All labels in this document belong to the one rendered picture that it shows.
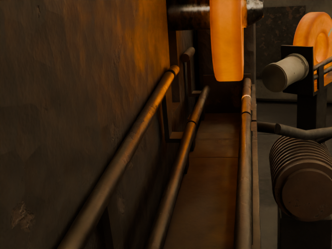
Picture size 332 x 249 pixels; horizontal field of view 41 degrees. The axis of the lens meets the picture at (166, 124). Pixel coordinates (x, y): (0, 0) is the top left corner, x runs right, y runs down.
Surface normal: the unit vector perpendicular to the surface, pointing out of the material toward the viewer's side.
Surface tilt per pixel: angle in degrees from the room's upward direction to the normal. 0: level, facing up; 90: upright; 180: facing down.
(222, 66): 130
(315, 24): 90
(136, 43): 90
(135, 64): 90
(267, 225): 0
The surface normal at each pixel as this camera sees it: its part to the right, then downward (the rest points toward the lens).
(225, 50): -0.14, 0.65
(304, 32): -0.60, -0.31
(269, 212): -0.07, -0.96
